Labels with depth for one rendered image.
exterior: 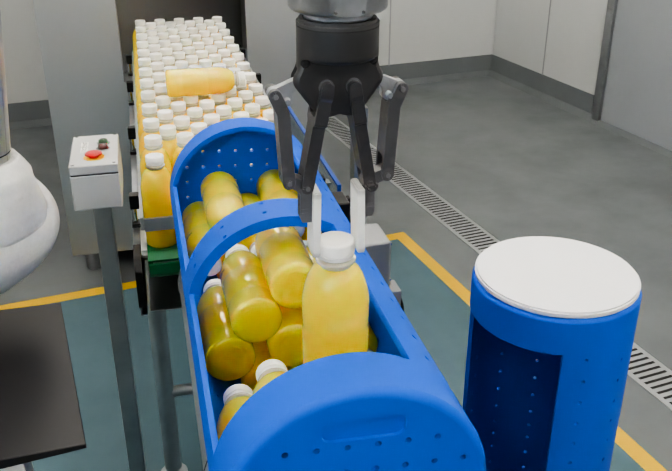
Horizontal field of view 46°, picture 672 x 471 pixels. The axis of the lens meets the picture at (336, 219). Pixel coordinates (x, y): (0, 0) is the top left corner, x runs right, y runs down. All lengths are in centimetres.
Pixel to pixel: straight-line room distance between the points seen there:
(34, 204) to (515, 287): 77
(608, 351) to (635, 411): 153
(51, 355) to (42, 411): 13
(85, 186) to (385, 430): 109
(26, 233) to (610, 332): 91
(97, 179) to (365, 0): 114
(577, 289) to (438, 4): 526
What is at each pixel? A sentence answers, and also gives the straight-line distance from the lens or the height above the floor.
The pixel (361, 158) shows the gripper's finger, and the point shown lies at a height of 143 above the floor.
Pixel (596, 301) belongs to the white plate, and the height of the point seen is 104.
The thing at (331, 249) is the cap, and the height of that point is 134.
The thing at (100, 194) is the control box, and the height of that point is 103.
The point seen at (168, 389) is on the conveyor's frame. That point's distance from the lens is 233.
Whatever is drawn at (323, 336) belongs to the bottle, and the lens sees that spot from 83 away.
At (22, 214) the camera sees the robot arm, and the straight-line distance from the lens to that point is 121.
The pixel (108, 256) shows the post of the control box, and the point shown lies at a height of 85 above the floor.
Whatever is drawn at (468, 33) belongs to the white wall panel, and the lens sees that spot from 670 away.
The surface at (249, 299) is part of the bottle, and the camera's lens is 108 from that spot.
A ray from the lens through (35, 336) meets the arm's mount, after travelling 133.
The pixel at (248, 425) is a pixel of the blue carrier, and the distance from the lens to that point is 80.
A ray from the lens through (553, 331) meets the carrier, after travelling 132.
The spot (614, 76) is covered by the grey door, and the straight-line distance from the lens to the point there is 562.
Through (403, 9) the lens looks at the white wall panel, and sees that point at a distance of 638.
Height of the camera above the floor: 170
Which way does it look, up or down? 25 degrees down
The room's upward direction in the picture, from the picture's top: straight up
